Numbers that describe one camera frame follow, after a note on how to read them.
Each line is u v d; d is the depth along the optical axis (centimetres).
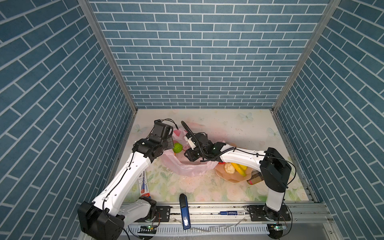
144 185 82
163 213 74
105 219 36
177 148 92
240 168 80
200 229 71
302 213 76
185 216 69
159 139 56
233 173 84
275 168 48
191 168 74
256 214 73
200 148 65
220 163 87
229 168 83
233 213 74
